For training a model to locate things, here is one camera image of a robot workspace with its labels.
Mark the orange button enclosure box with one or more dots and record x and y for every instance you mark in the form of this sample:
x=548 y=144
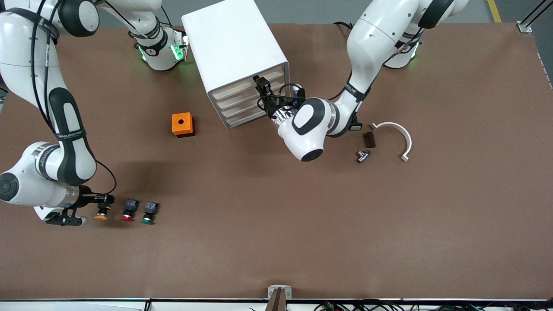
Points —
x=182 y=124

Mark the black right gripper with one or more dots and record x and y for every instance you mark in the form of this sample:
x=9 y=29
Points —
x=87 y=196

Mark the grey metal table bracket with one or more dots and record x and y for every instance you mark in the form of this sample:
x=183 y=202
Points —
x=272 y=291

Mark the green push button switch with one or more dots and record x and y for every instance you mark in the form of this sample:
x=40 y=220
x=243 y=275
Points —
x=149 y=212

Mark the brown terminal block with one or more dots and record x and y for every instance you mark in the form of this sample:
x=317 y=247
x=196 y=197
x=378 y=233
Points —
x=370 y=140

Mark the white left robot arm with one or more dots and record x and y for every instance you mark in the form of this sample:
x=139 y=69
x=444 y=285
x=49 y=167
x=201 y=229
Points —
x=371 y=39

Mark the silver metal fitting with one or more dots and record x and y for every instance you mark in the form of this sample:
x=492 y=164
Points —
x=363 y=156

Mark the red push button switch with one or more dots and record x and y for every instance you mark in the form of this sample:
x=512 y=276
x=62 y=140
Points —
x=129 y=210

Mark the aluminium frame profile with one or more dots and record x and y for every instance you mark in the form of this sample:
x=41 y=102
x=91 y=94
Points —
x=524 y=27

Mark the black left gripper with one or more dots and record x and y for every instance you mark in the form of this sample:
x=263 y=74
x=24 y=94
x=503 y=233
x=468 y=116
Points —
x=271 y=106

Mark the small black white switch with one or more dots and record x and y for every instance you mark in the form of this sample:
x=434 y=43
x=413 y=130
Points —
x=357 y=127

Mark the white curved plastic arc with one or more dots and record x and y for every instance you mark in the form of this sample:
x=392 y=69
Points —
x=395 y=125

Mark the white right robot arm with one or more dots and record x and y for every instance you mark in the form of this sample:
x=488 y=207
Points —
x=26 y=52

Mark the yellow push button switch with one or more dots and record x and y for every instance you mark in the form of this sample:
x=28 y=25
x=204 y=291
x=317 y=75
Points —
x=101 y=217

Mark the white table edge rail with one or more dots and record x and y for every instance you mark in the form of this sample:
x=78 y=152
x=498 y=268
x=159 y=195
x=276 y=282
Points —
x=86 y=306

